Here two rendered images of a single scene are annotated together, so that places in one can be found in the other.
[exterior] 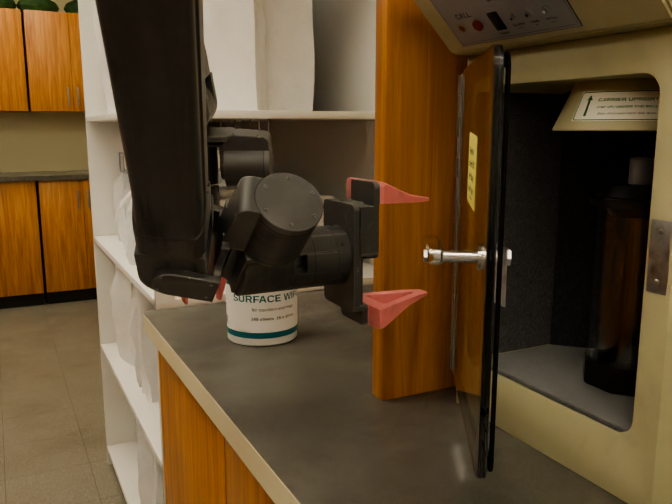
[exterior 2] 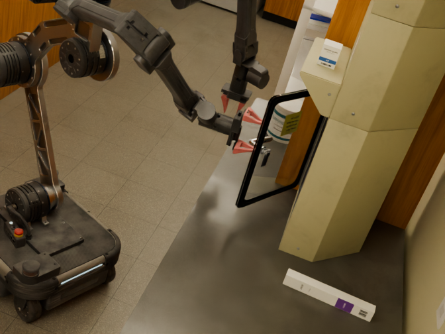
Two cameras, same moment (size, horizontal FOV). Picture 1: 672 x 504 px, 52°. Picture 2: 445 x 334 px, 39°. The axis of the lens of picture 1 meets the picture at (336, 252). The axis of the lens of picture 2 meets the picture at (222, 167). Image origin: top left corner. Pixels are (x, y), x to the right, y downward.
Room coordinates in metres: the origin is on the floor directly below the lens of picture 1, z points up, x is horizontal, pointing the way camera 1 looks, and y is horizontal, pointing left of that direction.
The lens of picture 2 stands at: (-0.81, -0.96, 2.11)
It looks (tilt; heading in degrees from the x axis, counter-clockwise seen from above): 31 degrees down; 33
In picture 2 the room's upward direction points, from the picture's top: 17 degrees clockwise
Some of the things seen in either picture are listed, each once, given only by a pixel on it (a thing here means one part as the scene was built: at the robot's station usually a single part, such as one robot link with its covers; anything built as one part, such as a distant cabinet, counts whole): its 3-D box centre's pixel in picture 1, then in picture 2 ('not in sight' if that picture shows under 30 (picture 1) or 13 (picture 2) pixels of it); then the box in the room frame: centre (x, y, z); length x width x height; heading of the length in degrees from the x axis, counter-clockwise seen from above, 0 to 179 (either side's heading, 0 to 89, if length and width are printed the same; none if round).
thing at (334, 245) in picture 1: (320, 256); (226, 125); (0.64, 0.01, 1.20); 0.07 x 0.07 x 0.10; 27
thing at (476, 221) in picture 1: (472, 247); (285, 146); (0.74, -0.15, 1.19); 0.30 x 0.01 x 0.40; 175
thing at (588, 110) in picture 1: (635, 106); not in sight; (0.79, -0.34, 1.34); 0.18 x 0.18 x 0.05
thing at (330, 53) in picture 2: not in sight; (330, 54); (0.70, -0.21, 1.54); 0.05 x 0.05 x 0.06; 27
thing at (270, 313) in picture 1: (261, 296); not in sight; (1.21, 0.14, 1.01); 0.13 x 0.13 x 0.15
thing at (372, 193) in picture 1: (385, 214); (251, 122); (0.67, -0.05, 1.23); 0.09 x 0.07 x 0.07; 117
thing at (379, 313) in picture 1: (385, 283); (245, 142); (0.67, -0.05, 1.17); 0.09 x 0.07 x 0.07; 117
